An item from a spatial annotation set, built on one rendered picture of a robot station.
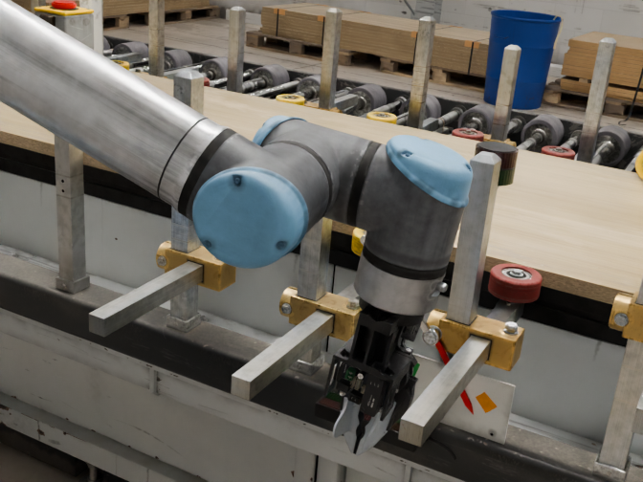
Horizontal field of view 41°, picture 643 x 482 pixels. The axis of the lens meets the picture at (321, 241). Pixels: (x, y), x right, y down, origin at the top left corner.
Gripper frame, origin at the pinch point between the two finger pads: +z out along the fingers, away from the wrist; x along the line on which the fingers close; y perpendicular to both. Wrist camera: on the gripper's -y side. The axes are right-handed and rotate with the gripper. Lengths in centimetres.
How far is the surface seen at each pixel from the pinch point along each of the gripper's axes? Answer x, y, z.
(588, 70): -54, -627, 39
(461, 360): 5.3, -21.8, -3.5
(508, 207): -3, -78, -8
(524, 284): 8.2, -41.8, -9.0
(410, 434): 4.7, -3.9, -1.1
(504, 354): 9.8, -29.5, -2.8
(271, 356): -19.1, -14.3, 3.4
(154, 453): -62, -62, 72
